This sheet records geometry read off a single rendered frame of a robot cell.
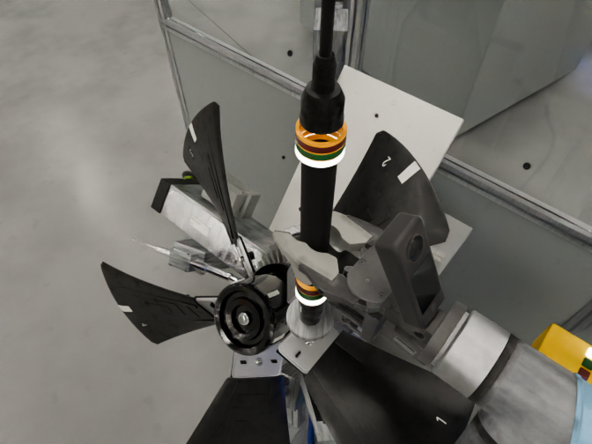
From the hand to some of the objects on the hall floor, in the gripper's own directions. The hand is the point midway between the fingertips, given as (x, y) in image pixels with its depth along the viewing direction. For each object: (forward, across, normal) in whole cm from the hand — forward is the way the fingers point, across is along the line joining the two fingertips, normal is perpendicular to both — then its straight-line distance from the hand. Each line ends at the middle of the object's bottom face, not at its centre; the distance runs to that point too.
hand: (296, 222), depth 51 cm
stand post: (+9, +10, -148) cm, 149 cm away
